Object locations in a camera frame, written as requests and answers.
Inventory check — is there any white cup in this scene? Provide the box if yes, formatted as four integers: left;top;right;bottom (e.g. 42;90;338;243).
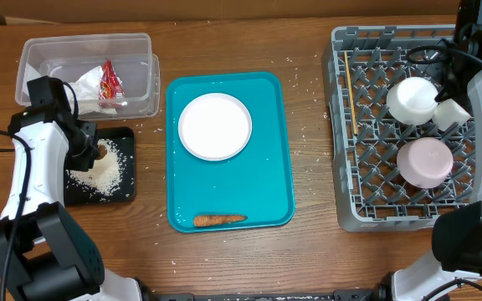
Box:
432;99;471;131

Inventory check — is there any teal plastic tray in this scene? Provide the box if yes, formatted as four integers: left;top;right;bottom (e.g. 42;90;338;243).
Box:
165;72;295;233

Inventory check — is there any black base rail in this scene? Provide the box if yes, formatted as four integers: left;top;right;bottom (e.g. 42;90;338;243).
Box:
156;289;375;301

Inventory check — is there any black bin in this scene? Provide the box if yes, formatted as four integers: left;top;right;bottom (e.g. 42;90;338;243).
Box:
64;127;136;207

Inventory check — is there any wooden chopstick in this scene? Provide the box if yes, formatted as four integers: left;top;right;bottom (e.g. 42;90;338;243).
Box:
344;50;358;135

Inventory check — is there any white rice pile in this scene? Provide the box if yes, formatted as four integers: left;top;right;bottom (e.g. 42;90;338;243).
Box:
66;139;127;196

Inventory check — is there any orange carrot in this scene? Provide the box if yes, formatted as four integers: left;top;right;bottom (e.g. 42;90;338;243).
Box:
193;215;248;227

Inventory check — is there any white plate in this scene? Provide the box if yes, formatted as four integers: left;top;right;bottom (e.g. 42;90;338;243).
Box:
178;93;253;161

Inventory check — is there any clear plastic bin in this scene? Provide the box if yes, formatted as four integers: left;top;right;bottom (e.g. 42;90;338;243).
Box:
15;33;161;120

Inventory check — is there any red silver snack wrapper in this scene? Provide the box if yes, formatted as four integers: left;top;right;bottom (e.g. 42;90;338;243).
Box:
99;60;125;109

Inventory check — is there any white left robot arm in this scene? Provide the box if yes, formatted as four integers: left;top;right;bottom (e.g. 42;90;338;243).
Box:
0;76;155;300

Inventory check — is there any pink white bowl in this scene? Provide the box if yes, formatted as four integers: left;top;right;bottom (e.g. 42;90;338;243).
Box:
397;137;454;189

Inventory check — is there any grey dishwasher rack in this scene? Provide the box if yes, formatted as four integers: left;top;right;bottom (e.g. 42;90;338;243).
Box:
323;25;475;232

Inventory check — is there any white napkin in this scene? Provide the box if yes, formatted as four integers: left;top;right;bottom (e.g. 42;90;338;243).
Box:
64;66;116;115

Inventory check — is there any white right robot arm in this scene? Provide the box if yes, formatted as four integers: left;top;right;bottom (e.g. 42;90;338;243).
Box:
371;0;482;300

